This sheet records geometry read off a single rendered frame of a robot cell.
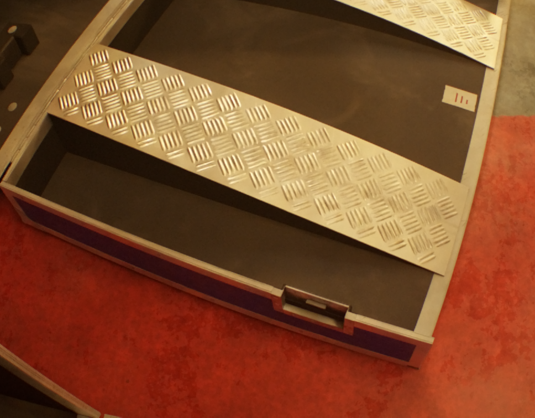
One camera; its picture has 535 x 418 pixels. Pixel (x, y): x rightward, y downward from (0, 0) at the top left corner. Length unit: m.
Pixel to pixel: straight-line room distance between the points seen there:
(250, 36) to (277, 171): 0.40
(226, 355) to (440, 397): 0.36
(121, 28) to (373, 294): 0.75
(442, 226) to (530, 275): 0.20
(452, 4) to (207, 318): 0.88
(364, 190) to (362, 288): 0.17
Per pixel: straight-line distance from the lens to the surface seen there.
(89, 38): 1.31
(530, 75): 1.43
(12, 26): 1.36
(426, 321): 1.06
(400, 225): 1.10
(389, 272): 1.08
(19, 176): 1.21
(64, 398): 0.81
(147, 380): 1.08
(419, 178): 1.15
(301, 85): 1.30
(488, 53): 1.42
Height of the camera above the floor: 1.00
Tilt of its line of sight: 59 degrees down
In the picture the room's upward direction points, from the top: 12 degrees counter-clockwise
